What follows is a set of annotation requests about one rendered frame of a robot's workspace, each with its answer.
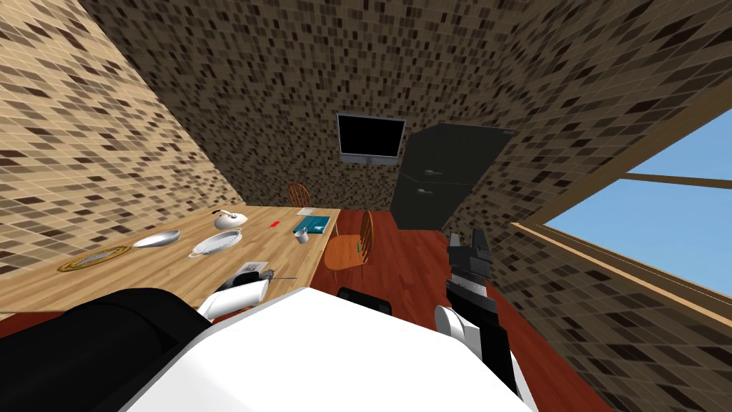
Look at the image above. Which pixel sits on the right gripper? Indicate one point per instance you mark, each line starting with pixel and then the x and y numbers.
pixel 469 263

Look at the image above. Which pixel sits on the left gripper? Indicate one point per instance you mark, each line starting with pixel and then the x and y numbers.
pixel 247 278

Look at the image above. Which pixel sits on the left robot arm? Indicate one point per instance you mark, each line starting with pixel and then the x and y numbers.
pixel 86 349

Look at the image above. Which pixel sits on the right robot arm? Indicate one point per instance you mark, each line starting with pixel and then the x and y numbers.
pixel 486 332

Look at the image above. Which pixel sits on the grey printed booklet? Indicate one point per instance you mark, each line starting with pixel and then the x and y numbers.
pixel 253 268

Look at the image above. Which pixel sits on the silver knife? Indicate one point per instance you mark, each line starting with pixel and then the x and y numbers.
pixel 285 278

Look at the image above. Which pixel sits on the white kettle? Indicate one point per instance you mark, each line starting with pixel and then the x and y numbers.
pixel 231 220

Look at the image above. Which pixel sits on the white mug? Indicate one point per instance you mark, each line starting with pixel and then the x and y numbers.
pixel 302 236

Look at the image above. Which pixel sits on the black refrigerator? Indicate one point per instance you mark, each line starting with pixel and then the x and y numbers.
pixel 446 174

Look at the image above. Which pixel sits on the wooden table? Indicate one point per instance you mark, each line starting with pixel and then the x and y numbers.
pixel 171 274

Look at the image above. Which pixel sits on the teal book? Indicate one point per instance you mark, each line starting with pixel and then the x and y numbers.
pixel 315 224

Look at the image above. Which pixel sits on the white paper sheet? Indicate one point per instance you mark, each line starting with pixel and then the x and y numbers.
pixel 305 211

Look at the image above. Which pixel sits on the wooden chair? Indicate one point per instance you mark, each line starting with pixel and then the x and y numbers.
pixel 299 195
pixel 346 252

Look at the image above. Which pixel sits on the silver bowl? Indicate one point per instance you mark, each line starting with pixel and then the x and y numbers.
pixel 157 238

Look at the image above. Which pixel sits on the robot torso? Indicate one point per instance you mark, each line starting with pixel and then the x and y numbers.
pixel 320 366

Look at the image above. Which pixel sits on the black television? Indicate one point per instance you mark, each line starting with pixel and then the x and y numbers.
pixel 370 135

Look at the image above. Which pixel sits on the gold rimmed plate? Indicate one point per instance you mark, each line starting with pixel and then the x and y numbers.
pixel 94 259

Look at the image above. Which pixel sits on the wooden framed window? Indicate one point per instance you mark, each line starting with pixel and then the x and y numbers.
pixel 675 212

